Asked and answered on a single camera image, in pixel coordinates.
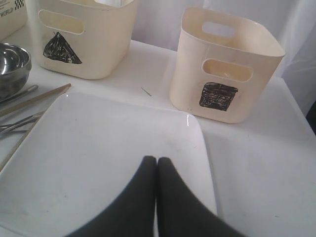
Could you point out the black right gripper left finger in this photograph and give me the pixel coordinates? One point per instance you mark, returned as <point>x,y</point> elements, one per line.
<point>132,213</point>

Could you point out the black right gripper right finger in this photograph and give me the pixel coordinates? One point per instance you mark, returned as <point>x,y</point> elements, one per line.
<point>180,213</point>

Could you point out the wooden chopstick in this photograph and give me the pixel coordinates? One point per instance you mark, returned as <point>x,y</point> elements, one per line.
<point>17,145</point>
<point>21,105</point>

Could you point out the stainless steel bowl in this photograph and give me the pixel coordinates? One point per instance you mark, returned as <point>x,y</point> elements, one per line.
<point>15,67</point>

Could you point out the white square plate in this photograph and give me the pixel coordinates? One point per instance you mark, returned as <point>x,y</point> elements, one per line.
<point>81,154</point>

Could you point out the steel fork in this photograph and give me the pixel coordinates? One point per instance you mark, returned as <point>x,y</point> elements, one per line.
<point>6,130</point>

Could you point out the cream bin with square mark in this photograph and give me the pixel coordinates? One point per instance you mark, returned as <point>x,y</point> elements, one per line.
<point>223,64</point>

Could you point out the cream bin with triangle mark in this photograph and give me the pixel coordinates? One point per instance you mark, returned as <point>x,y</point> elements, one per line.
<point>81,38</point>

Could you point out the cream bin with circle mark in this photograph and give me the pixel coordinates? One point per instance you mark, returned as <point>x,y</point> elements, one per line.
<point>13,16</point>

